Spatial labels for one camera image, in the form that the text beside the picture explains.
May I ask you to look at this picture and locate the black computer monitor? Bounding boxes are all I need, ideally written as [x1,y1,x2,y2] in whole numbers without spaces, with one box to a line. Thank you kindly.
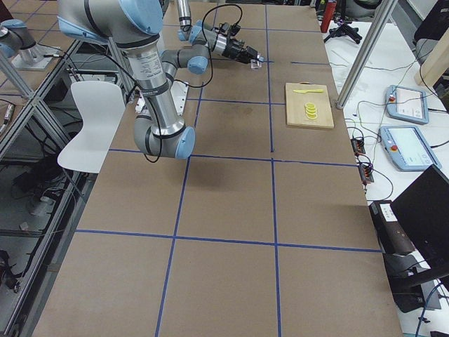
[391,165,448,269]

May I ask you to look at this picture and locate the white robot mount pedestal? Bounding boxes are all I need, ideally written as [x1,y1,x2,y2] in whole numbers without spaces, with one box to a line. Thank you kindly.
[135,81,189,116]

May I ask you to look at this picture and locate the teach pendant tablet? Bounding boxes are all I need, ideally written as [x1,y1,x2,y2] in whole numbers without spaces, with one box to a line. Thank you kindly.
[379,126,442,172]
[385,85,429,125]

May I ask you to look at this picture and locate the small glass beaker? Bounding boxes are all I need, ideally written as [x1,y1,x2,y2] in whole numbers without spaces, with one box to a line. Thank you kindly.
[250,55,264,70]

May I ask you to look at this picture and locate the aluminium frame post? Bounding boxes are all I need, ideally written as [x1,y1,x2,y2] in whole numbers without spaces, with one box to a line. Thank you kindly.
[336,0,398,110]

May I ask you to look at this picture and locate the yellow plastic knife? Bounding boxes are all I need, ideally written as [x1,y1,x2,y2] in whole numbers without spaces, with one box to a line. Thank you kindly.
[292,88,324,94]

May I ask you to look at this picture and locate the white chair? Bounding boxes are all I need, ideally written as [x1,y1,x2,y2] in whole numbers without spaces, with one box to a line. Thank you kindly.
[58,81,126,173]

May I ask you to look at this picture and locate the black desktop box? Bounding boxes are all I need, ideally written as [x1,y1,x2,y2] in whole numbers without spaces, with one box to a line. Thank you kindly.
[369,200,415,256]

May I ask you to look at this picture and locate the lower teach pendant tablet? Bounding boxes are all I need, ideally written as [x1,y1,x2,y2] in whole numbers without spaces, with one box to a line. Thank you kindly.
[379,126,442,172]

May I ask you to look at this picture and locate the red cylinder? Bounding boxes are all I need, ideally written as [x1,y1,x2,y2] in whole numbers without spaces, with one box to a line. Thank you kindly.
[321,0,337,33]

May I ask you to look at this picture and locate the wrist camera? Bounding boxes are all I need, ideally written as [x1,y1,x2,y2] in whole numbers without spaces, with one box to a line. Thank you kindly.
[218,22,241,37]

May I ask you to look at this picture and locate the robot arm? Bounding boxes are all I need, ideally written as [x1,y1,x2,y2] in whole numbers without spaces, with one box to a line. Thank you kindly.
[176,0,210,46]
[58,0,264,159]

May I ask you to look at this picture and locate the upper teach pendant tablet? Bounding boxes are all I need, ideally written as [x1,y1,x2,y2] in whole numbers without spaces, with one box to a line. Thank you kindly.
[385,85,429,125]

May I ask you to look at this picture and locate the wooden cutting board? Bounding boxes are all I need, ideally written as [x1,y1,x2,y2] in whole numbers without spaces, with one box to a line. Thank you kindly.
[285,83,334,129]

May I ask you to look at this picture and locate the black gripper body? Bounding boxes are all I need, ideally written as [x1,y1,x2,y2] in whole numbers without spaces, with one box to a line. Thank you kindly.
[222,37,251,63]

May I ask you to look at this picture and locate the lemon slices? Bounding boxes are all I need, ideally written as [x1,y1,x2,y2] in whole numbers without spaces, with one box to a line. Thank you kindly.
[304,102,318,120]

